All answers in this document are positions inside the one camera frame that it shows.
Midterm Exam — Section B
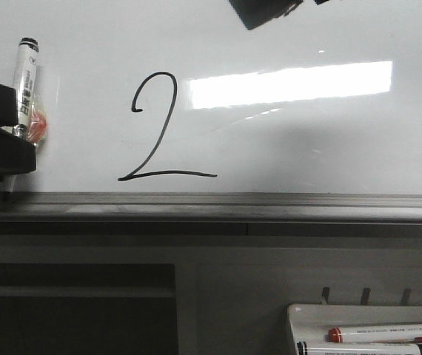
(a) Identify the red round magnet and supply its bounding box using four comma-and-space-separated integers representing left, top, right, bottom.
27, 94, 48, 146

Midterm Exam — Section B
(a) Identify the white black whiteboard marker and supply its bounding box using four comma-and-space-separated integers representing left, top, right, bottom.
2, 36, 41, 194

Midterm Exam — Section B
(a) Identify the grey aluminium whiteboard ledge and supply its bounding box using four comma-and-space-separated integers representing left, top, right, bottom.
0, 192, 422, 234

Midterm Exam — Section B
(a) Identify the white whiteboard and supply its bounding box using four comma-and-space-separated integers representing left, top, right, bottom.
0, 1, 422, 195

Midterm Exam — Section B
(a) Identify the black capped whiteboard marker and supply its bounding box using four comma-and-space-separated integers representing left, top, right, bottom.
296, 342, 422, 355

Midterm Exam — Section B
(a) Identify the red capped whiteboard marker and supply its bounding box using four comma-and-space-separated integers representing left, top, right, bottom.
327, 323, 422, 343

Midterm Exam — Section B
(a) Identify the white marker tray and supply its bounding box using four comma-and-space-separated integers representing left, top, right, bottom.
287, 304, 422, 354

